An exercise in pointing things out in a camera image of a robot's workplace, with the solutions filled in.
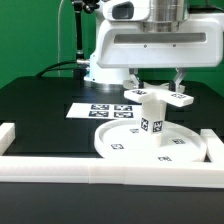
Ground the white sheet with markers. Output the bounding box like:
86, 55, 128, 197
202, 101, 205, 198
66, 103, 141, 119

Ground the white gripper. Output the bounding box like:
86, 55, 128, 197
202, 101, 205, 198
96, 13, 224, 90

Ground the white U-shaped frame barrier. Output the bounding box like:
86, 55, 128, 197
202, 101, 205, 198
0, 123, 224, 188

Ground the white round table top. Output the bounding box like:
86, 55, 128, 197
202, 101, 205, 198
94, 119, 207, 162

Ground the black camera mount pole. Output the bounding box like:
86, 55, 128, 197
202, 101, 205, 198
71, 0, 100, 66

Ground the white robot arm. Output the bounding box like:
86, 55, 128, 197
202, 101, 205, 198
90, 0, 224, 88

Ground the black cable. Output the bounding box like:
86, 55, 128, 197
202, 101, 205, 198
35, 60, 79, 78

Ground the white cross-shaped table base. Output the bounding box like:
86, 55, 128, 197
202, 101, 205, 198
124, 84, 194, 107

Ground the white thin cable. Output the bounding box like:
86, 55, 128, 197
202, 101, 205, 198
57, 0, 66, 78

